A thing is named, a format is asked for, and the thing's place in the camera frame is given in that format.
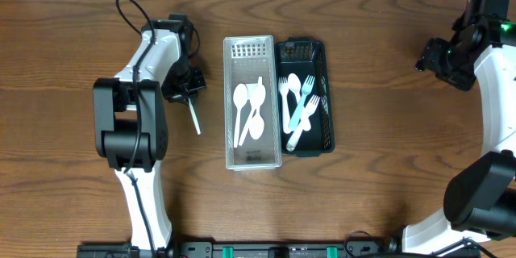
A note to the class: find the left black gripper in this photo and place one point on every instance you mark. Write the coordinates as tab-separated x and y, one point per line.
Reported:
185	89

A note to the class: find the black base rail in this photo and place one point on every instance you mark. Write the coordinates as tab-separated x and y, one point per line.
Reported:
354	247

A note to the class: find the white label sticker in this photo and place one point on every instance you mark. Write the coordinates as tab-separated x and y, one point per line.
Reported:
250	89

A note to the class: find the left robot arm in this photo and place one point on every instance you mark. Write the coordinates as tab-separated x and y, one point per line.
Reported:
131	131

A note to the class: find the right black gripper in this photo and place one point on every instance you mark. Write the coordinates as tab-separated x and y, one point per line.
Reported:
431	57

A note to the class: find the light teal plastic fork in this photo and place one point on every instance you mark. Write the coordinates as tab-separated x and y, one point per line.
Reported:
300	106

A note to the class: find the black plastic basket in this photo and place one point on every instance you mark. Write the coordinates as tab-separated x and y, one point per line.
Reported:
305	57

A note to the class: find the white plastic spoon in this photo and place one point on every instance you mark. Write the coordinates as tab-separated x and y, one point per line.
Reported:
255	121
194	116
240	97
245	131
294	84

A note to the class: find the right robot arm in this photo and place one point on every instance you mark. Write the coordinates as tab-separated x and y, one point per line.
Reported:
479	203

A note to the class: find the clear plastic basket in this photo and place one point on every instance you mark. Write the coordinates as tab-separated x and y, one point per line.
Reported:
246	58

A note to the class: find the white plastic fork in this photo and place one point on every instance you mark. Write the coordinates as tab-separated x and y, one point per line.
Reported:
307	111
283	88

